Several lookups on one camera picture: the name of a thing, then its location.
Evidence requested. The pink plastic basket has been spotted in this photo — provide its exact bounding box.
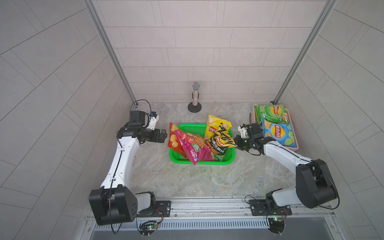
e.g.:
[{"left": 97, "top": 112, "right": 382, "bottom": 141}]
[{"left": 250, "top": 104, "right": 300, "bottom": 151}]

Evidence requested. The small red chips bag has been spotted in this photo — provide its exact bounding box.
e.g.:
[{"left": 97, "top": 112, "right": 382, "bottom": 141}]
[{"left": 168, "top": 123, "right": 187, "bottom": 158}]

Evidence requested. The light blue chips bag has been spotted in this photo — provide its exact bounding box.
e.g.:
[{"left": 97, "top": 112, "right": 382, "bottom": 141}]
[{"left": 262, "top": 119, "right": 297, "bottom": 148}]

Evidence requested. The green plastic basket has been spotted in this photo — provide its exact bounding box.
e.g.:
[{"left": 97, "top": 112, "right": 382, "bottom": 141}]
[{"left": 169, "top": 124, "right": 236, "bottom": 165}]

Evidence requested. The green cucumber chips bag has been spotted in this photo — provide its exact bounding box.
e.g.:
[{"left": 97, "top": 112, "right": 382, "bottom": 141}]
[{"left": 255, "top": 105, "right": 290, "bottom": 125}]

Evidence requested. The black chips bag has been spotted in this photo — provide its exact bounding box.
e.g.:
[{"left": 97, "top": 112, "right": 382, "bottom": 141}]
[{"left": 208, "top": 125, "right": 237, "bottom": 161}]

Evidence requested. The yellow chips bag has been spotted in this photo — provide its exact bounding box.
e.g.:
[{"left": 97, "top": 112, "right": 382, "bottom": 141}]
[{"left": 205, "top": 115, "right": 232, "bottom": 140}]

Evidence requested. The magenta tomato chips bag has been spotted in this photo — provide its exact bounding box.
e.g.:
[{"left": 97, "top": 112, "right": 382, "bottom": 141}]
[{"left": 174, "top": 130, "right": 214, "bottom": 165}]

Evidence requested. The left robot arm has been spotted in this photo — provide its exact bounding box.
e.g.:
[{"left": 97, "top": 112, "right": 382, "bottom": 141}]
[{"left": 89, "top": 111, "right": 168, "bottom": 226}]

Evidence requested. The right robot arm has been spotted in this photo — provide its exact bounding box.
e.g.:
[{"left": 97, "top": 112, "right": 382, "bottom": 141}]
[{"left": 234, "top": 123, "right": 340, "bottom": 212}]

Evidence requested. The microphone-like stand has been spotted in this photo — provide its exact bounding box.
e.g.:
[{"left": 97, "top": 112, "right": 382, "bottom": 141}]
[{"left": 188, "top": 82, "right": 202, "bottom": 113}]

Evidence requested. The right circuit board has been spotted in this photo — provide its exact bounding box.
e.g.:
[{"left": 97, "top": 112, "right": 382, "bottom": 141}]
[{"left": 268, "top": 218, "right": 286, "bottom": 235}]

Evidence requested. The circuit board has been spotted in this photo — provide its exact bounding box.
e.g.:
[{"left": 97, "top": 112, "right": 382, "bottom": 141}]
[
  {"left": 268, "top": 218, "right": 286, "bottom": 235},
  {"left": 138, "top": 221, "right": 160, "bottom": 238}
]

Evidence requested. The left circuit board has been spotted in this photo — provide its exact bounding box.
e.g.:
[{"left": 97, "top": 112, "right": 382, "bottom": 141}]
[{"left": 138, "top": 221, "right": 160, "bottom": 238}]

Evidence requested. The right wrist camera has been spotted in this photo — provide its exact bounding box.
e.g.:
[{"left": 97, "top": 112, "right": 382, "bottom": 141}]
[{"left": 238, "top": 124, "right": 249, "bottom": 139}]

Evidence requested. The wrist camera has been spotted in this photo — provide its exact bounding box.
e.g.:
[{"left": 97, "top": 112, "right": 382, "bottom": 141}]
[
  {"left": 146, "top": 112, "right": 159, "bottom": 130},
  {"left": 238, "top": 124, "right": 249, "bottom": 139}
]

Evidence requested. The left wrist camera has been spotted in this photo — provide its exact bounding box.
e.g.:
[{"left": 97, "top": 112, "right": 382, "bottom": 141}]
[{"left": 146, "top": 112, "right": 159, "bottom": 130}]

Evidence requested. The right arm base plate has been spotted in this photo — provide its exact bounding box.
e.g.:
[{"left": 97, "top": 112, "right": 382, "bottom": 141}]
[{"left": 248, "top": 199, "right": 292, "bottom": 217}]

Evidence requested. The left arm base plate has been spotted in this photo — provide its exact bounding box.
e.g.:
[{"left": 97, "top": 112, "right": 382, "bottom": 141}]
[{"left": 137, "top": 201, "right": 172, "bottom": 218}]

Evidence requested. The aluminium front rail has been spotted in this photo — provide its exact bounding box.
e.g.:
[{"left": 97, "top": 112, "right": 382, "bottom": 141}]
[{"left": 93, "top": 197, "right": 337, "bottom": 233}]

